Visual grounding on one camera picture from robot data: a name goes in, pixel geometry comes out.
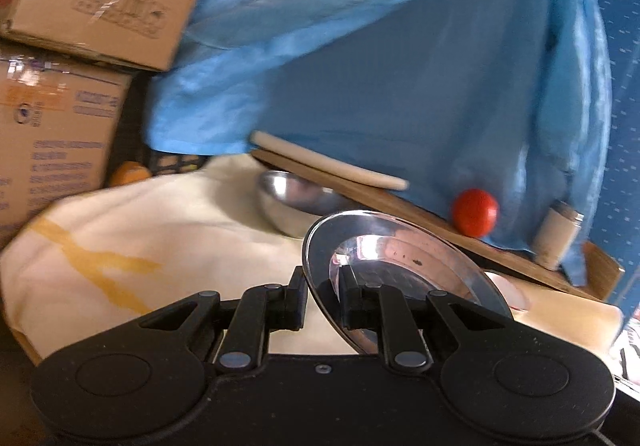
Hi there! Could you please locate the stainless steel bowl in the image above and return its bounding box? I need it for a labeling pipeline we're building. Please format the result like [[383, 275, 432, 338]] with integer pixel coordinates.
[[256, 170, 361, 238]]

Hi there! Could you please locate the wooden board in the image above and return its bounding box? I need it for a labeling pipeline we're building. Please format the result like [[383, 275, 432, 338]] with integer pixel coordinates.
[[250, 148, 626, 302]]

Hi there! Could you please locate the blue white-dotted cloth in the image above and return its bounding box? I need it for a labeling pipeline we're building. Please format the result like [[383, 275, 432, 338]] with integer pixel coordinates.
[[580, 0, 640, 317]]

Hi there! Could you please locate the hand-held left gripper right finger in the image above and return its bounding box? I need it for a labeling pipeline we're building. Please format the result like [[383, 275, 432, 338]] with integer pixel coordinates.
[[338, 266, 506, 372]]

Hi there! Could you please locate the white crumpled paper sheet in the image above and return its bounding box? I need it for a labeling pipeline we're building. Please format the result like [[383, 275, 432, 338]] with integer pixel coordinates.
[[0, 153, 361, 367]]

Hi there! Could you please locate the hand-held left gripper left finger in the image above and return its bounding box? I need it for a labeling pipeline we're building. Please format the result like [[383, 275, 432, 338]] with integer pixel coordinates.
[[141, 268, 309, 373]]

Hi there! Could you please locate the white tumbler steel lid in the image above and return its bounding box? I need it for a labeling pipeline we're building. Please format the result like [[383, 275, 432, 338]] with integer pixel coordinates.
[[531, 201, 585, 272]]

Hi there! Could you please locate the white rolling pin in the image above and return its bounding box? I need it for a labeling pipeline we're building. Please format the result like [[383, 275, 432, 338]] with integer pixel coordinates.
[[250, 130, 410, 191]]

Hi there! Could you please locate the black plastic crate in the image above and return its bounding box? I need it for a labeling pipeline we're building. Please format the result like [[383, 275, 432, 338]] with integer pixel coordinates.
[[145, 148, 211, 177]]

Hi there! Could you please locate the light blue cloth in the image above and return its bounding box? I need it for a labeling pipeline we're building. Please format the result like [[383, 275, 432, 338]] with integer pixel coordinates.
[[145, 0, 613, 287]]

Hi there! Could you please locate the orange fruit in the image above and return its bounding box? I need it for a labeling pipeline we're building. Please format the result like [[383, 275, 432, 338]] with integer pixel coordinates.
[[109, 161, 152, 187]]

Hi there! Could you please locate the red tomato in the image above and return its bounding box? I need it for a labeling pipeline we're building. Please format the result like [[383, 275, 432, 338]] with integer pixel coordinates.
[[451, 188, 500, 238]]

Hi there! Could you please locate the taped brown cardboard box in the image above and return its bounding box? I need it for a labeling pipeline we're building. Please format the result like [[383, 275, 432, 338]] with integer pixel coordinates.
[[0, 43, 133, 247]]

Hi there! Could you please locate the stainless steel plate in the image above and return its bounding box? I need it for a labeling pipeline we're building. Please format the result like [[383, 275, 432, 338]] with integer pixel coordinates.
[[302, 210, 513, 357]]

